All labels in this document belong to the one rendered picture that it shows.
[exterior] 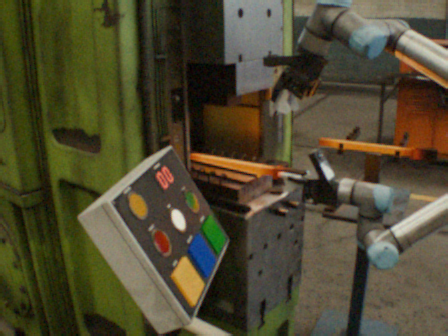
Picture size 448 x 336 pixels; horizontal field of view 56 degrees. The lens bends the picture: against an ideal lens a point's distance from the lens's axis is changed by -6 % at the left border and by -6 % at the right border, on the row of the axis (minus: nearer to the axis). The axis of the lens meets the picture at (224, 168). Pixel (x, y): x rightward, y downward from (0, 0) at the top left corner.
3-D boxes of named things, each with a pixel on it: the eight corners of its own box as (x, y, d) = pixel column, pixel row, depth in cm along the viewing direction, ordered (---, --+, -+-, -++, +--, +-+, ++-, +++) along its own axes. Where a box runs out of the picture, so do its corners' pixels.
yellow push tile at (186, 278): (205, 284, 91) (186, 255, 89) (195, 306, 83) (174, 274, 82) (198, 287, 91) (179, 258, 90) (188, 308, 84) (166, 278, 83)
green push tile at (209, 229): (226, 239, 109) (210, 213, 107) (219, 254, 102) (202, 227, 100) (220, 242, 110) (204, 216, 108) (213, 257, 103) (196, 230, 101)
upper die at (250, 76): (273, 86, 144) (273, 57, 141) (236, 96, 129) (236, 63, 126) (178, 77, 168) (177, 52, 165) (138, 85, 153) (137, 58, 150)
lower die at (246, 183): (272, 188, 155) (272, 165, 153) (238, 208, 141) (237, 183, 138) (182, 166, 180) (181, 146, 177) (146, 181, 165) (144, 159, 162)
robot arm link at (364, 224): (359, 257, 123) (363, 223, 119) (352, 239, 134) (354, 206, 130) (386, 257, 122) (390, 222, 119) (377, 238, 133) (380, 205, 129)
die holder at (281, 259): (301, 282, 177) (307, 179, 163) (247, 333, 149) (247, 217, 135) (196, 244, 210) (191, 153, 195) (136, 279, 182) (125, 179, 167)
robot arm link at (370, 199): (384, 221, 120) (387, 192, 117) (348, 212, 126) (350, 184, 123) (393, 210, 126) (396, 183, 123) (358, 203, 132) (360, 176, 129)
